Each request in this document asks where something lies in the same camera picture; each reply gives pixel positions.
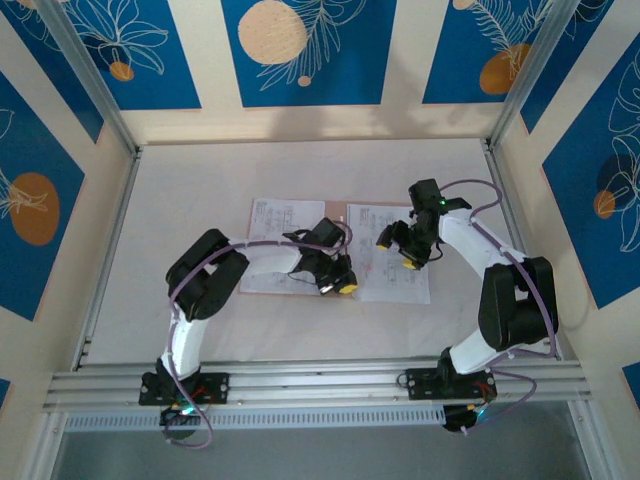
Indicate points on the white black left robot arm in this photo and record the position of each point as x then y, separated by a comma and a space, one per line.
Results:
185, 340

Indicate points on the aluminium front frame beam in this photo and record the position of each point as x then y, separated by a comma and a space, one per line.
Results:
320, 385

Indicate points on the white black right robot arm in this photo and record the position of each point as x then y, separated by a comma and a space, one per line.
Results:
470, 357

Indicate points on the aluminium table edge rail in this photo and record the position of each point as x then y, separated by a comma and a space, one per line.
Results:
310, 143

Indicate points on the aluminium front frame leg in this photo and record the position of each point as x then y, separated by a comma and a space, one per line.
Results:
592, 440
47, 445

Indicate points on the black controller module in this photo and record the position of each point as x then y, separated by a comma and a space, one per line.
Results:
175, 417
460, 419

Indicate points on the white technical drawing paper sheet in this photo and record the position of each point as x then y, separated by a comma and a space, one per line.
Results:
395, 285
270, 220

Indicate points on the aluminium side frame rail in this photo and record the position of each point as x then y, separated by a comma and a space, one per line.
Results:
107, 260
522, 250

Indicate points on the aluminium upright frame post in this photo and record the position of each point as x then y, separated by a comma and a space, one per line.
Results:
85, 75
540, 70

